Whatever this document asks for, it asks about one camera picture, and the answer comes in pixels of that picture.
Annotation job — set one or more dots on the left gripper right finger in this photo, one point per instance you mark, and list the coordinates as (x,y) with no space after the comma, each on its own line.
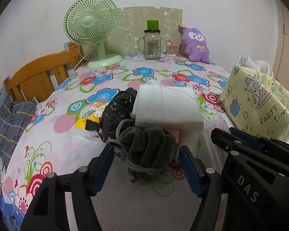
(205,183)

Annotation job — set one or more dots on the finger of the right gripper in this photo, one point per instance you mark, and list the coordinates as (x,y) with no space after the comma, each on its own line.
(245,136)
(225,140)

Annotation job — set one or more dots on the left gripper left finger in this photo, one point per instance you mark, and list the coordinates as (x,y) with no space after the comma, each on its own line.
(48,210)

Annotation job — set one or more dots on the dark grey drawstring pouch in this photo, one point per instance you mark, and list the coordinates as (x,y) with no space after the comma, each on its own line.
(145,150)

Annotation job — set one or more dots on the black speckled cloth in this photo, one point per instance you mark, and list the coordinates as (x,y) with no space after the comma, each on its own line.
(118,109)

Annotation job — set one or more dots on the yellow cartoon fabric bin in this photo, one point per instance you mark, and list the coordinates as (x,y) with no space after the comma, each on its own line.
(257,103)

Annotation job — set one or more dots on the floral tablecloth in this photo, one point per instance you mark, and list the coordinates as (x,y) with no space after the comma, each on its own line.
(52,143)

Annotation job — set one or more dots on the white standing fan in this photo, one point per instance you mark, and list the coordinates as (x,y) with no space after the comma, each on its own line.
(258,65)

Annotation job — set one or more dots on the purple plush bunny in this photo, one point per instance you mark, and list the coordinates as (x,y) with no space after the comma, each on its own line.
(195,45)

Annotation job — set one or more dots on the grey plaid pillow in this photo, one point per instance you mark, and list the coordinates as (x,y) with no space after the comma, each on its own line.
(14,118)

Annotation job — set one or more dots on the cotton swab jar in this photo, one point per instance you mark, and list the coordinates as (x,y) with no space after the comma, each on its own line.
(172,48)

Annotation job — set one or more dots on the glass mason jar mug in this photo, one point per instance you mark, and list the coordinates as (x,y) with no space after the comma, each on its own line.
(150,44)

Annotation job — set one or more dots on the green cup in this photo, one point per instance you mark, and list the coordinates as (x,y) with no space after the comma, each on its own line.
(153,25)

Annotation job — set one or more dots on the green patterned cardboard panel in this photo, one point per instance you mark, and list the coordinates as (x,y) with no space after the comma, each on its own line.
(132,23)

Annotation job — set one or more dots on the green desk fan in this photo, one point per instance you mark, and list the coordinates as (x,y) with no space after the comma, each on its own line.
(91,22)

